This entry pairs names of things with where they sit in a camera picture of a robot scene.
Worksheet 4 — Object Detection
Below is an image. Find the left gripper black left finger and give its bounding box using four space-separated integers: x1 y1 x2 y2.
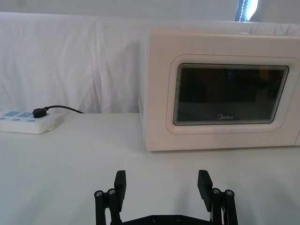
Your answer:
94 170 127 225

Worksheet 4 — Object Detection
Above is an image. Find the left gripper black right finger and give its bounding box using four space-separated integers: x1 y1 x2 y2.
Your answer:
197 170 239 225

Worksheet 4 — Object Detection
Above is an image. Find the white table cloth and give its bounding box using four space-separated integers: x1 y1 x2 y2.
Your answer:
0 112 300 225

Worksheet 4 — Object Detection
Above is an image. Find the cream microwave oven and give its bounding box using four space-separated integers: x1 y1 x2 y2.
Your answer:
137 28 300 153

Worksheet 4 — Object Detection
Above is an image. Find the white power strip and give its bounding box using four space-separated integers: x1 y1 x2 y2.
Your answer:
0 110 61 135

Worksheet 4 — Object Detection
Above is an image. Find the white curtain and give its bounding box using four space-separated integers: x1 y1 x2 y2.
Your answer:
0 0 300 114

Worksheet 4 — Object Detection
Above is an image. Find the black plug with cable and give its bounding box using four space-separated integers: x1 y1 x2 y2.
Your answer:
32 105 85 119

